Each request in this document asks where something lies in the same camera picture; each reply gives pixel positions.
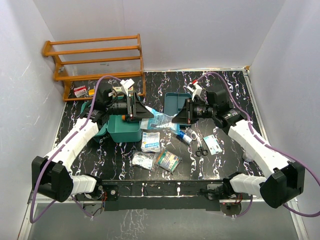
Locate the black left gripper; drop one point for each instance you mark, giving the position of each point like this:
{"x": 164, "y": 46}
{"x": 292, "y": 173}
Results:
{"x": 141, "y": 112}

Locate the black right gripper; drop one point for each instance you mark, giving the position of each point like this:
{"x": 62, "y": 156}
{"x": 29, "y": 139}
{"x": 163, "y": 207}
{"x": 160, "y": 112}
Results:
{"x": 182, "y": 117}

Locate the blue cap small bottle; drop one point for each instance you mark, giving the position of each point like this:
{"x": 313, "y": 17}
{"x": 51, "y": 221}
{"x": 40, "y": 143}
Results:
{"x": 184, "y": 137}

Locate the light blue ice pack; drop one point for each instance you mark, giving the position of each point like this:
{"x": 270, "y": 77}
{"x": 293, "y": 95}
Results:
{"x": 160, "y": 121}

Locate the teal medicine kit box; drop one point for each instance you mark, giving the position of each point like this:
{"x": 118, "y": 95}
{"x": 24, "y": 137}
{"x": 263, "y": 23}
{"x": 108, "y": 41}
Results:
{"x": 121, "y": 131}

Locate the white blue sachet pack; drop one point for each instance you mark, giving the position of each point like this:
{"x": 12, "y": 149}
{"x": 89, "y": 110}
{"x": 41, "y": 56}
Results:
{"x": 150, "y": 142}

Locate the green blue bandage packet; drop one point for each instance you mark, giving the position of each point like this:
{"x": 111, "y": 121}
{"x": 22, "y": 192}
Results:
{"x": 167, "y": 160}

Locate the white gauze packet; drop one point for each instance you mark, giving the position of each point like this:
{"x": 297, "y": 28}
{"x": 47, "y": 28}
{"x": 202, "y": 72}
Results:
{"x": 143, "y": 160}

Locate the brown glass medicine bottle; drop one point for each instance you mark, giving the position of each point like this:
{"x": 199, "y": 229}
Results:
{"x": 124, "y": 117}

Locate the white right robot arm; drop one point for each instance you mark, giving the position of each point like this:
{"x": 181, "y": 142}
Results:
{"x": 282, "y": 179}

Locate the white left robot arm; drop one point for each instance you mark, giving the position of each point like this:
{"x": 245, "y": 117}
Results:
{"x": 51, "y": 175}

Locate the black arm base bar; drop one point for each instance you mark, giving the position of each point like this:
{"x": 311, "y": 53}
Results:
{"x": 118, "y": 195}

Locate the cream medicine box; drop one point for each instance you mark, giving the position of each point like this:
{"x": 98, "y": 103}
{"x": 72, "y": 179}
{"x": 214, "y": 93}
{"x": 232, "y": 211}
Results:
{"x": 120, "y": 90}

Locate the red white medicine box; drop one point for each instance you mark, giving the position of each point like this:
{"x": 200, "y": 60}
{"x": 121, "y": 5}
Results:
{"x": 80, "y": 91}

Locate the dark blue divided tray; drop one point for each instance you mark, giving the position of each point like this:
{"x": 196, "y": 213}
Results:
{"x": 174, "y": 102}

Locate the blue white card packet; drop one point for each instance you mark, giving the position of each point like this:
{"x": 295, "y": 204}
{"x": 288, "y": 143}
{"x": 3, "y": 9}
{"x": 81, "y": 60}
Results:
{"x": 212, "y": 144}

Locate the wooden shelf rack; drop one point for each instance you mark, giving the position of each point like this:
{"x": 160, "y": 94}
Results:
{"x": 85, "y": 60}

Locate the yellow grey small box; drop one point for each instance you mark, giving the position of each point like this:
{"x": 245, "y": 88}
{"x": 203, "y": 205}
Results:
{"x": 91, "y": 92}

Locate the clear plastic measuring cup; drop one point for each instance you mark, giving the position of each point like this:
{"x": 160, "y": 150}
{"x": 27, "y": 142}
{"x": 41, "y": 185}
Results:
{"x": 247, "y": 157}

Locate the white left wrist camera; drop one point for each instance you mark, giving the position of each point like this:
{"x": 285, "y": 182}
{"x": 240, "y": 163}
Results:
{"x": 126, "y": 85}

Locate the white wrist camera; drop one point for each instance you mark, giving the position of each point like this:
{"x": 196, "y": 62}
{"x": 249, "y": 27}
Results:
{"x": 195, "y": 89}
{"x": 126, "y": 85}

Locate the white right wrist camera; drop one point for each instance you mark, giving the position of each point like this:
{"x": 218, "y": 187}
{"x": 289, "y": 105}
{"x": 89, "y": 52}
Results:
{"x": 195, "y": 89}

